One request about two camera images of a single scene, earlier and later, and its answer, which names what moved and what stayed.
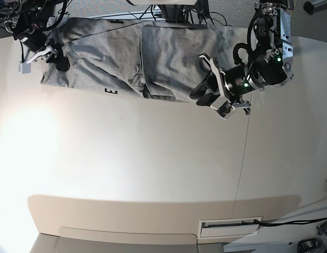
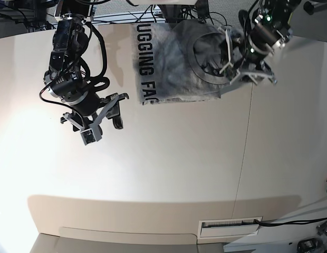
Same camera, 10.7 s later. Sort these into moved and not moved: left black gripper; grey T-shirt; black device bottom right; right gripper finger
Moved: grey T-shirt; left black gripper; right gripper finger
Not moved: black device bottom right
